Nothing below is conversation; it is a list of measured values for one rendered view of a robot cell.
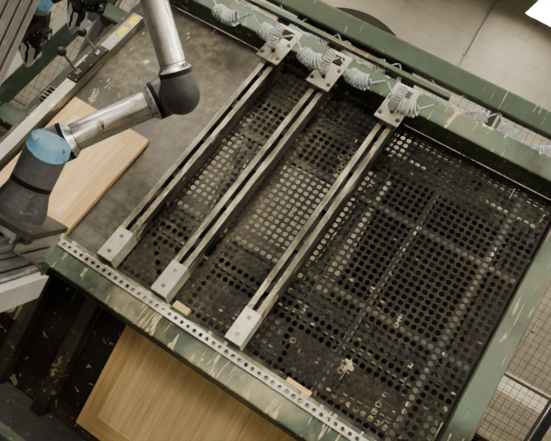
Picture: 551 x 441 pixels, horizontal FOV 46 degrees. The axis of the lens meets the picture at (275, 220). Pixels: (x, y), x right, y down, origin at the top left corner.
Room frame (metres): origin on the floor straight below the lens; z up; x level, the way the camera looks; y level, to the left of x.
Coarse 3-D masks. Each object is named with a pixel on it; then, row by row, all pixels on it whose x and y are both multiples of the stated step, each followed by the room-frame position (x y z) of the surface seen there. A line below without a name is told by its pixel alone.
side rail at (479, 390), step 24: (528, 288) 2.19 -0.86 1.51; (504, 312) 2.18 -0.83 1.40; (528, 312) 2.14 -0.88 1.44; (504, 336) 2.09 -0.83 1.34; (480, 360) 2.05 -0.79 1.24; (504, 360) 2.04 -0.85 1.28; (480, 384) 2.00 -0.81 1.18; (456, 408) 1.96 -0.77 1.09; (480, 408) 1.96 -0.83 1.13; (456, 432) 1.91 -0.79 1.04
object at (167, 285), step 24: (336, 48) 2.47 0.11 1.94; (312, 72) 2.57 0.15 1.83; (336, 72) 2.58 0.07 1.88; (312, 96) 2.56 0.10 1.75; (288, 120) 2.48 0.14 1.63; (288, 144) 2.47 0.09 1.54; (264, 168) 2.36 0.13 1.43; (240, 192) 2.30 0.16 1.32; (216, 216) 2.26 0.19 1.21; (192, 240) 2.19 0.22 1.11; (216, 240) 2.26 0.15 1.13; (192, 264) 2.16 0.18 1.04; (168, 288) 2.08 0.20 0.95
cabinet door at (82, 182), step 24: (72, 120) 2.50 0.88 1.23; (96, 144) 2.44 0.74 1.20; (120, 144) 2.45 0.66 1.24; (144, 144) 2.45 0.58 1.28; (72, 168) 2.38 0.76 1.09; (96, 168) 2.39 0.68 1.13; (120, 168) 2.39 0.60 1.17; (72, 192) 2.32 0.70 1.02; (96, 192) 2.33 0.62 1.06; (72, 216) 2.27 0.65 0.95
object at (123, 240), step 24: (288, 24) 2.52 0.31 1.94; (264, 48) 2.63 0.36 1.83; (288, 48) 2.63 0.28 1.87; (264, 72) 2.61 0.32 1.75; (240, 96) 2.56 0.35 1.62; (216, 120) 2.47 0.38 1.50; (192, 144) 2.40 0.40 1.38; (216, 144) 2.47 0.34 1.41; (192, 168) 2.38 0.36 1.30; (168, 192) 2.29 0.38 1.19; (144, 216) 2.23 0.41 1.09; (120, 240) 2.17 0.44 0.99
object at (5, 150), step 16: (128, 32) 2.73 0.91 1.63; (112, 48) 2.68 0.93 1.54; (96, 64) 2.63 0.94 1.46; (80, 80) 2.58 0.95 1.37; (48, 96) 2.53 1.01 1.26; (64, 96) 2.53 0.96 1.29; (32, 112) 2.48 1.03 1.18; (48, 112) 2.49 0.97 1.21; (32, 128) 2.45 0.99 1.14; (0, 144) 2.39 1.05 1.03; (16, 144) 2.40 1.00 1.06; (0, 160) 2.36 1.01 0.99
